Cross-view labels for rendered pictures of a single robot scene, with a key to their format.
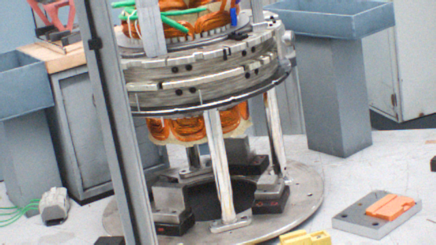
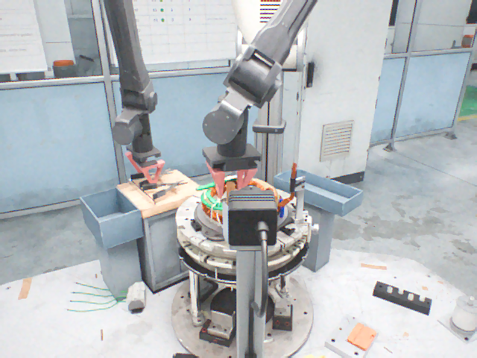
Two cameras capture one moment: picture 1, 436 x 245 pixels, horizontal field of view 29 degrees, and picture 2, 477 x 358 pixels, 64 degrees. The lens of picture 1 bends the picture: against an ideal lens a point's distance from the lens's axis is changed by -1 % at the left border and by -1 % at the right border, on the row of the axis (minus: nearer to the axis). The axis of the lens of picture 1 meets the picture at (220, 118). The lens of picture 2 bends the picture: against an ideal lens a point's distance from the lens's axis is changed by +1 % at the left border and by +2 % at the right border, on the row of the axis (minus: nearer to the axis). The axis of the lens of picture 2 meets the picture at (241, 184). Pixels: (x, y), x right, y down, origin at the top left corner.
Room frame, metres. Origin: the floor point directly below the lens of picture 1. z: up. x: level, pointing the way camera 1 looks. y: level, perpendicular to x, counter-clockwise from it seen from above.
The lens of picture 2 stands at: (0.56, 0.17, 1.56)
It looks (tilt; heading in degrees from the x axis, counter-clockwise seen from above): 26 degrees down; 351
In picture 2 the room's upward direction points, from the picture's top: straight up
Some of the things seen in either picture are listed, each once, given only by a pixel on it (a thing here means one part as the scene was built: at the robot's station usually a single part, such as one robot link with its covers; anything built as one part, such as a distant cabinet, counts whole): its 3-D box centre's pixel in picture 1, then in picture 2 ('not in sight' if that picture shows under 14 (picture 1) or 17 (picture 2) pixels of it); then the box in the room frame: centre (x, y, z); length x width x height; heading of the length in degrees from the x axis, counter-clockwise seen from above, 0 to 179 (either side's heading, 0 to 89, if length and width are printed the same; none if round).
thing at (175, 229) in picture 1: (166, 222); (218, 333); (1.25, 0.11, 0.81); 0.08 x 0.05 x 0.02; 61
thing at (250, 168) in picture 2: not in sight; (234, 175); (1.24, 0.07, 1.25); 0.07 x 0.07 x 0.09; 11
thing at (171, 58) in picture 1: (183, 36); (242, 214); (1.35, 0.04, 1.09); 0.32 x 0.32 x 0.01
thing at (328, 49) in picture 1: (332, 77); (312, 224); (1.53, -0.22, 0.92); 0.25 x 0.11 x 0.28; 36
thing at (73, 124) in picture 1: (96, 116); (165, 232); (1.58, 0.24, 0.91); 0.19 x 0.19 x 0.26; 27
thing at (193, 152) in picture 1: (187, 120); not in sight; (1.47, 0.06, 0.91); 0.02 x 0.02 x 0.21
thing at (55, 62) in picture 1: (81, 46); (161, 191); (1.58, 0.24, 1.05); 0.20 x 0.19 x 0.02; 117
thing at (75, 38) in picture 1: (71, 39); (159, 194); (1.49, 0.24, 1.09); 0.04 x 0.01 x 0.02; 132
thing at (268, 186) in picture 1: (269, 186); (282, 307); (1.29, -0.06, 0.83); 0.05 x 0.04 x 0.02; 163
